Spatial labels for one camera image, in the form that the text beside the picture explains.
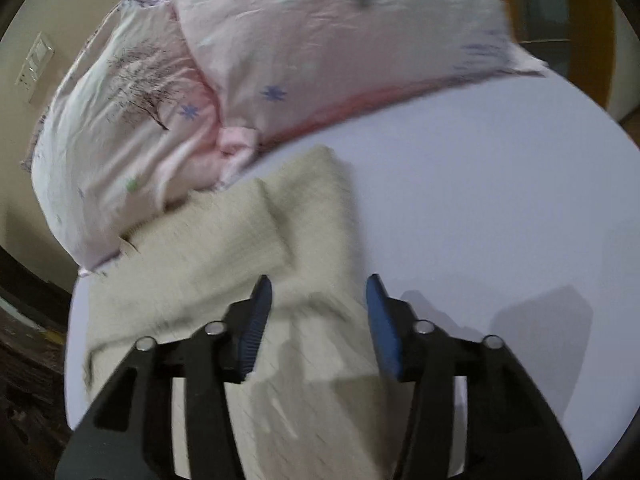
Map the beige knitted garment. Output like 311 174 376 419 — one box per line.
84 145 401 479

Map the lavender bed sheet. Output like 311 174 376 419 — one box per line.
65 73 639 477

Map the pink floral pillow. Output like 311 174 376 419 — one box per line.
30 0 259 270
163 0 546 145

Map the white wall socket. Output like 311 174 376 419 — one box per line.
14 32 55 103

